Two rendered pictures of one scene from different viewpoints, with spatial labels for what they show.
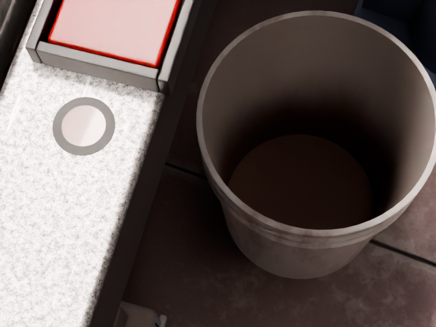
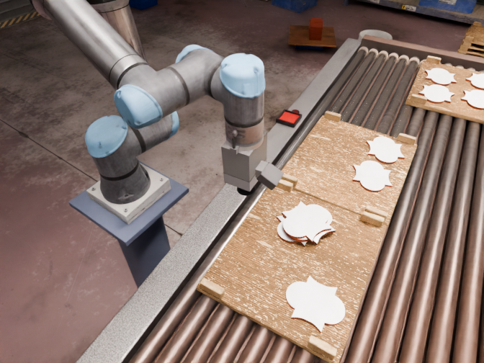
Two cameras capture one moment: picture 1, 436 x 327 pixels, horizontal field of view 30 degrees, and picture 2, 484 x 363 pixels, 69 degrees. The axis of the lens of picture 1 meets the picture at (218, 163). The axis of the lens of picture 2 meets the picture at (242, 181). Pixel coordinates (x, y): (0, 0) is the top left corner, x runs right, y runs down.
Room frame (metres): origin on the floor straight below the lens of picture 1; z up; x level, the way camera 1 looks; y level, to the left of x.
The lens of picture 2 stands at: (1.37, 0.03, 1.70)
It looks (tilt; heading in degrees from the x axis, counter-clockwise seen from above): 45 degrees down; 188
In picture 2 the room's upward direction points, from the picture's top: straight up
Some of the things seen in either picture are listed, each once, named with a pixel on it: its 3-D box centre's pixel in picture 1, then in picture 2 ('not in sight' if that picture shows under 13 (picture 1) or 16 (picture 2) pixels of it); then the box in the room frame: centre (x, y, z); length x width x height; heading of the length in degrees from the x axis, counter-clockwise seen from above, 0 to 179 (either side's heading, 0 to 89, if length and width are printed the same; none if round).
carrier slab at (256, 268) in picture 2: not in sight; (297, 255); (0.84, 0.10, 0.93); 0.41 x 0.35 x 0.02; 159
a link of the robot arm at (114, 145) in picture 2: not in sight; (112, 144); (0.65, -0.44, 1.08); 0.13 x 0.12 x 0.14; 142
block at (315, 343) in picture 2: not in sight; (322, 347); (1.07, 0.15, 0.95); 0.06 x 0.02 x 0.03; 69
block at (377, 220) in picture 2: not in sight; (372, 218); (0.71, 0.29, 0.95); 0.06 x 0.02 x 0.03; 69
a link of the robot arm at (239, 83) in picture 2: not in sight; (241, 89); (0.81, -0.05, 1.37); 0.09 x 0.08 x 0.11; 52
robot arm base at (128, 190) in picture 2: not in sight; (122, 174); (0.65, -0.44, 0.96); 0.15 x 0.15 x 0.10
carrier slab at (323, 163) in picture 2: not in sight; (349, 163); (0.46, 0.25, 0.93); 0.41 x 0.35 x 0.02; 158
